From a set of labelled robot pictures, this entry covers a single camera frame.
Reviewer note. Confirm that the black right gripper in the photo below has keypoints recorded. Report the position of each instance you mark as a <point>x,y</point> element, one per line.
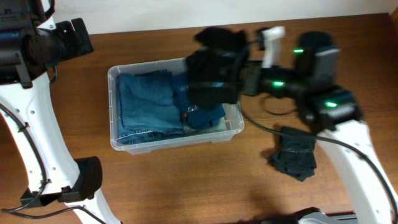
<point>250,81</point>

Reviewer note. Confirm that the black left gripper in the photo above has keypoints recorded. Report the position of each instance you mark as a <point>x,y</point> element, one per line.
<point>74,35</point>

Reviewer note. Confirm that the black garment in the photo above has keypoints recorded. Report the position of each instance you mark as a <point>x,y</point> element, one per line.
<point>213,69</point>

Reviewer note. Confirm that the dark blue garment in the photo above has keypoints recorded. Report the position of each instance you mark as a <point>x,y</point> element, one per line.
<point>192,115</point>

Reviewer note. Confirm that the light blue jeans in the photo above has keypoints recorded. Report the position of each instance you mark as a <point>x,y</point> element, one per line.
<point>221,126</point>

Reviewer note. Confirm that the dark grey garment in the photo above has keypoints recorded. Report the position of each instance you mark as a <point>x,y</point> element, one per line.
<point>295,156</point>

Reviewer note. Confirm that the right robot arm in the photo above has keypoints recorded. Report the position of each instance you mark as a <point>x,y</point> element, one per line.
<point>332,114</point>

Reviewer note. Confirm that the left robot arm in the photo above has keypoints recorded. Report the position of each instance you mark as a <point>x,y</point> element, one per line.
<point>27,109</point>

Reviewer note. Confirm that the clear plastic storage container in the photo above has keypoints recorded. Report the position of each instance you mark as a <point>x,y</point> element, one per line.
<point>233,120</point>

